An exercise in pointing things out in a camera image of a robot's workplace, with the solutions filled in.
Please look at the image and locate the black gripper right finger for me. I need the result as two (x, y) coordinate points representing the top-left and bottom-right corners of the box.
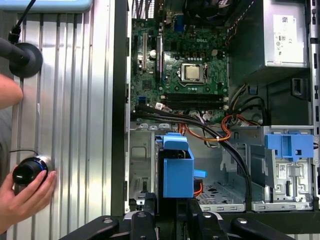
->
(176, 196), (289, 240)

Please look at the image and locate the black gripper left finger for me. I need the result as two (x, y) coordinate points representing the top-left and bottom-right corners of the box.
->
(59, 191), (161, 240)

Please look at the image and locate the orange power wire black connector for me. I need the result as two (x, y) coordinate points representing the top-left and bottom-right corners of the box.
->
(194, 178), (204, 198)

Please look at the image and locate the round black tool blue ring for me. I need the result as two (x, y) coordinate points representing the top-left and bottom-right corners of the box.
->
(11, 154), (50, 187)

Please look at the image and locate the silver disk bay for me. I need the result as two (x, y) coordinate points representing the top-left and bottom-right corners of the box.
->
(128, 122), (248, 213)

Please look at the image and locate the person's right hand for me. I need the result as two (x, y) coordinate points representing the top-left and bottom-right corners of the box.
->
(0, 170), (58, 228)

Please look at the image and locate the grey metal drive cage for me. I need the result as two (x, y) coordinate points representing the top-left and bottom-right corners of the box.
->
(249, 124), (316, 212)

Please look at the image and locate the black RAM slot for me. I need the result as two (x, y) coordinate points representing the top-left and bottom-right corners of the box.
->
(163, 92), (226, 101)
(163, 100), (226, 111)

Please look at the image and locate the green motherboard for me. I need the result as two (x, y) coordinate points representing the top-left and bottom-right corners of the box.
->
(129, 17), (230, 123)

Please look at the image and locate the black PC case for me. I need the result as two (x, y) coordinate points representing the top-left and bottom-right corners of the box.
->
(111, 0), (320, 236)

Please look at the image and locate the silver CPU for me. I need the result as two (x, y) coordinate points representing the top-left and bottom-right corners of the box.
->
(184, 65), (202, 81)

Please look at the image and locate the CPU socket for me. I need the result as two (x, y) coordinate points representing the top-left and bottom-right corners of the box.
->
(179, 61), (210, 85)

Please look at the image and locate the black graphics card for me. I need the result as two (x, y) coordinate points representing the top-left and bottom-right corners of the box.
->
(156, 36), (165, 85)

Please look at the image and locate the black expansion slot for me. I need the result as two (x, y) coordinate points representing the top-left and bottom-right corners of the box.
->
(134, 34), (139, 76)

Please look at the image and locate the white expansion slot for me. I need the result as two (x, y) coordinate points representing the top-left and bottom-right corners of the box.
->
(141, 32), (148, 70)

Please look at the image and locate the grey power supply unit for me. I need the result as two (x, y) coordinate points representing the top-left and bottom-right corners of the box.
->
(228, 0), (310, 79)

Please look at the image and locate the black round stand base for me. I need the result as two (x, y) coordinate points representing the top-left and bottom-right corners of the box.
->
(0, 36), (44, 79)

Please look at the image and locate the blue VGA port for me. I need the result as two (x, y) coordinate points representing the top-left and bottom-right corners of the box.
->
(174, 14), (186, 33)

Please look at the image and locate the black case fan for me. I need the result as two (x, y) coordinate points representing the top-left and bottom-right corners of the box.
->
(183, 0), (227, 26)

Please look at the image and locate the orange red wire bundle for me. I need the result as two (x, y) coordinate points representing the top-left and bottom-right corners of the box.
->
(178, 113), (265, 150)

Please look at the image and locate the thick black cable bundle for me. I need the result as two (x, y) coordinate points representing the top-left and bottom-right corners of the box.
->
(134, 102), (253, 204)

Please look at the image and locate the yellow black wire bundle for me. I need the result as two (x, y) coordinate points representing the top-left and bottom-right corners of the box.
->
(228, 83), (251, 118)

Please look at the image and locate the black looped cable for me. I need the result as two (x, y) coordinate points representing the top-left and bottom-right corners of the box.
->
(234, 96), (266, 126)

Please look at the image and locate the black cable plug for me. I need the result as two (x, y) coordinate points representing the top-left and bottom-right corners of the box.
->
(7, 0), (37, 43)

